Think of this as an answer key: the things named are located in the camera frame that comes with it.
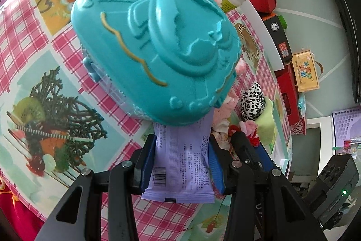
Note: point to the yellow gift box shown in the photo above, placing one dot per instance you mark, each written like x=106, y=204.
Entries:
x=306, y=71

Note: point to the teal plastic case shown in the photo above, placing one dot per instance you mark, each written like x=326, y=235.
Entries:
x=158, y=46

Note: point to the red patterned cloth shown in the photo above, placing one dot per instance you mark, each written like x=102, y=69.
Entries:
x=14, y=201

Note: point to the small red box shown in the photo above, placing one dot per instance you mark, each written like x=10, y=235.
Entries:
x=287, y=94

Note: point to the black and white spotted cloth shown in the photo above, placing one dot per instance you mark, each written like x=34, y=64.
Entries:
x=252, y=102

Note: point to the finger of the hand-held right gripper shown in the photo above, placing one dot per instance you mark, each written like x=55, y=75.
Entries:
x=244, y=146

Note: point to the light green cloth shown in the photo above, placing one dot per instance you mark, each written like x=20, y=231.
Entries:
x=266, y=125

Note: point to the pink checked printed tablecloth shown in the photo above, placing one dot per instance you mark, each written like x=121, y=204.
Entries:
x=28, y=40

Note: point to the white cabinet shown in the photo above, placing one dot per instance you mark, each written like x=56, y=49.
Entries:
x=313, y=122

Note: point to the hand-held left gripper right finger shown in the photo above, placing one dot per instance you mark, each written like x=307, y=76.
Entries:
x=217, y=171

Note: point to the red fabric flower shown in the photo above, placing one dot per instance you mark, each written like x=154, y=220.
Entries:
x=249, y=138

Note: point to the purple perforated box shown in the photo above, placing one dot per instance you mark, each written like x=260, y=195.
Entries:
x=347, y=125

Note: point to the pink fluffy cloth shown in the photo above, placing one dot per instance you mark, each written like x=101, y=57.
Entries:
x=224, y=114

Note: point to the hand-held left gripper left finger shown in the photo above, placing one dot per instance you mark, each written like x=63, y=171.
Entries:
x=149, y=163

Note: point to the purple snack packet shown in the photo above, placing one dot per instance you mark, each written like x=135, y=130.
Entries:
x=180, y=167

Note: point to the teal packet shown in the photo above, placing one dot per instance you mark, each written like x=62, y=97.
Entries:
x=301, y=105

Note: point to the black box with gauge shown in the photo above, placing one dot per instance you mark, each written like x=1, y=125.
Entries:
x=277, y=37

